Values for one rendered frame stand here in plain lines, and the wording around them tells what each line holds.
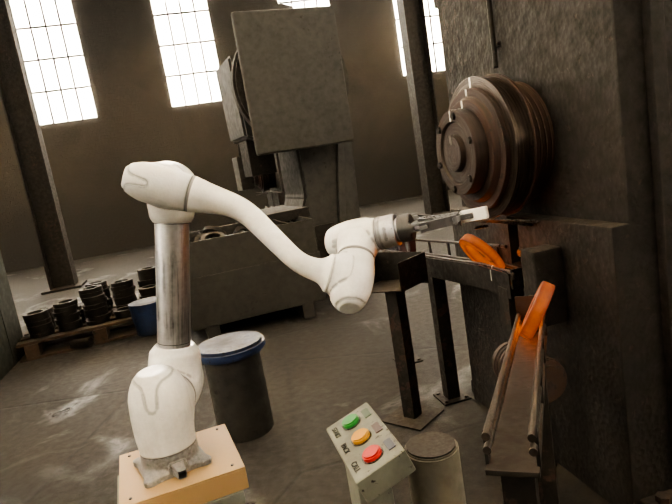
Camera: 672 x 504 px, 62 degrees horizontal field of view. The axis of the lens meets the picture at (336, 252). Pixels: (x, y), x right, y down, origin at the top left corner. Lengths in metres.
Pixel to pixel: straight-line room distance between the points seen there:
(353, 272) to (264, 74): 3.11
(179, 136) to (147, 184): 10.22
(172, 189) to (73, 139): 10.44
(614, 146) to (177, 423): 1.37
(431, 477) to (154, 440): 0.74
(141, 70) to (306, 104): 7.74
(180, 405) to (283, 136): 3.03
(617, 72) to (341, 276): 0.87
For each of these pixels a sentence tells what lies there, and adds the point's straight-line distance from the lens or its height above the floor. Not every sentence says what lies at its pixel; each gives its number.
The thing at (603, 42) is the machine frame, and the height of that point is 1.34.
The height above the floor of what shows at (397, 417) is 0.01.
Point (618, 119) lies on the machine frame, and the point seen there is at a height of 1.15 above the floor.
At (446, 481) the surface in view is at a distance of 1.31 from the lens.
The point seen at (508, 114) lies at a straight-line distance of 1.78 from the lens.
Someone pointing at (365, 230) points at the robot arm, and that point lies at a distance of 1.51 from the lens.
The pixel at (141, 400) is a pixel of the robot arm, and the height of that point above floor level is 0.63.
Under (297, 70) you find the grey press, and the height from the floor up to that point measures 1.84.
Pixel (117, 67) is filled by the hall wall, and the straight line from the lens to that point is 11.98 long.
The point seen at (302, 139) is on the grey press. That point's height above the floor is 1.33.
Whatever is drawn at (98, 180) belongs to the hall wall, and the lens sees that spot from 11.85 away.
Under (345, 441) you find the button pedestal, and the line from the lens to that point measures 1.24.
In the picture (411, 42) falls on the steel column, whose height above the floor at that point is 2.63.
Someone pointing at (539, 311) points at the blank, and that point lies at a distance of 1.46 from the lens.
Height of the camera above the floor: 1.17
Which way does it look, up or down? 10 degrees down
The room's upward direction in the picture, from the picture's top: 9 degrees counter-clockwise
